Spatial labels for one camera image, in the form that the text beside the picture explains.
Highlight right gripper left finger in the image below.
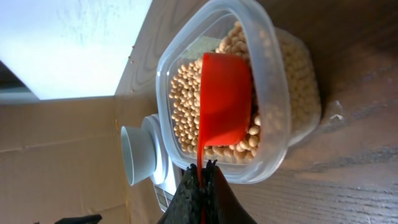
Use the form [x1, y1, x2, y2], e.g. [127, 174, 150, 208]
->
[157, 164, 202, 224]

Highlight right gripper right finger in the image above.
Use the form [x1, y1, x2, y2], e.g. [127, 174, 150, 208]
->
[203, 160, 257, 224]

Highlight red plastic measuring scoop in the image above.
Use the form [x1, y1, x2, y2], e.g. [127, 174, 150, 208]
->
[197, 53, 252, 223]

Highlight white digital kitchen scale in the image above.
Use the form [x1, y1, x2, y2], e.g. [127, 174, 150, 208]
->
[141, 114, 183, 212]

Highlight grey round bowl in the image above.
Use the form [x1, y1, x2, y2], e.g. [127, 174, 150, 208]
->
[121, 126, 156, 185]

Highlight soybeans in container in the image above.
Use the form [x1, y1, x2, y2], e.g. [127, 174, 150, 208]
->
[169, 21, 261, 160]

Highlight cardboard panel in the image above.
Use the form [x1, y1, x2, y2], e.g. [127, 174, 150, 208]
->
[1, 96, 162, 223]

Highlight clear plastic container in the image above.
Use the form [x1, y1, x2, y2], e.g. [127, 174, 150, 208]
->
[156, 1, 322, 184]

